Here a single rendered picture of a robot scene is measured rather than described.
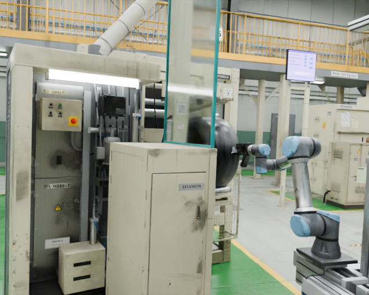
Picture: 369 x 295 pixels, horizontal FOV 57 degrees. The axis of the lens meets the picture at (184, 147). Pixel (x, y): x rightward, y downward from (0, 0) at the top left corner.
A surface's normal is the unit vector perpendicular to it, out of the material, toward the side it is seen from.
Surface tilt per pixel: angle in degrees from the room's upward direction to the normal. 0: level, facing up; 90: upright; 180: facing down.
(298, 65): 90
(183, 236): 90
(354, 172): 90
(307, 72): 90
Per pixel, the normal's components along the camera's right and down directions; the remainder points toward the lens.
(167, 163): 0.51, 0.07
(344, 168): -0.96, -0.03
